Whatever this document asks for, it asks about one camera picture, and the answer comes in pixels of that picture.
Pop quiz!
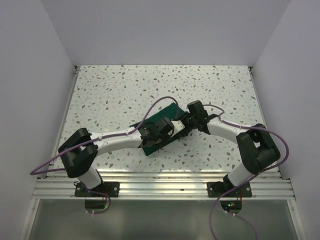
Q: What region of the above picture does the green surgical drape cloth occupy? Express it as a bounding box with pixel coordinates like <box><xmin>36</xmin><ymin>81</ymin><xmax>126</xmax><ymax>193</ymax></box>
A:
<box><xmin>138</xmin><ymin>103</ymin><xmax>195</xmax><ymax>156</ymax></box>

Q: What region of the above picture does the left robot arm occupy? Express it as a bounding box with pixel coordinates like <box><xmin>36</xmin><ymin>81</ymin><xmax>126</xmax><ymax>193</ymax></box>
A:
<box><xmin>58</xmin><ymin>117</ymin><xmax>183</xmax><ymax>197</ymax></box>

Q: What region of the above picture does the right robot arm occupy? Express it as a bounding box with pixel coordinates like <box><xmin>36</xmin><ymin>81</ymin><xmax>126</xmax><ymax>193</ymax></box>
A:
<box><xmin>178</xmin><ymin>100</ymin><xmax>281</xmax><ymax>197</ymax></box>

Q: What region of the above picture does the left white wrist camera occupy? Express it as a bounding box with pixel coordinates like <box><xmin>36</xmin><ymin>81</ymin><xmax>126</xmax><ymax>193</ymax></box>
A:
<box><xmin>171</xmin><ymin>120</ymin><xmax>185</xmax><ymax>135</ymax></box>

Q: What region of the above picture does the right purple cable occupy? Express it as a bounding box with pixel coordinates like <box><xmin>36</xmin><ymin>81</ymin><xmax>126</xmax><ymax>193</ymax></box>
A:
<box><xmin>202</xmin><ymin>104</ymin><xmax>291</xmax><ymax>240</ymax></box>

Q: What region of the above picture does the purple cable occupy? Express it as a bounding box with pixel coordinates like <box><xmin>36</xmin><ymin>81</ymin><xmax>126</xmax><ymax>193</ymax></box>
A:
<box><xmin>29</xmin><ymin>96</ymin><xmax>180</xmax><ymax>215</ymax></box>
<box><xmin>202</xmin><ymin>104</ymin><xmax>291</xmax><ymax>240</ymax></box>

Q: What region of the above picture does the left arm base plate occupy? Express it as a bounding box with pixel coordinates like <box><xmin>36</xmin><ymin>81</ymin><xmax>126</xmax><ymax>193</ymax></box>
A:
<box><xmin>74</xmin><ymin>181</ymin><xmax>120</xmax><ymax>198</ymax></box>

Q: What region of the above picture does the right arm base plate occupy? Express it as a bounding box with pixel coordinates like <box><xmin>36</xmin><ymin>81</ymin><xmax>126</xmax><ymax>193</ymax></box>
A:
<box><xmin>206</xmin><ymin>181</ymin><xmax>253</xmax><ymax>198</ymax></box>

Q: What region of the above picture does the aluminium rail frame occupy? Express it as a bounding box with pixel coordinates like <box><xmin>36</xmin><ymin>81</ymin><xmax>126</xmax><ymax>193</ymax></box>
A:
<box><xmin>32</xmin><ymin>65</ymin><xmax>297</xmax><ymax>201</ymax></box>

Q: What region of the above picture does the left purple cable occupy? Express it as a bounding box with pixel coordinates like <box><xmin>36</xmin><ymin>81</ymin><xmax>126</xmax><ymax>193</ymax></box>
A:
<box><xmin>29</xmin><ymin>96</ymin><xmax>180</xmax><ymax>215</ymax></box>

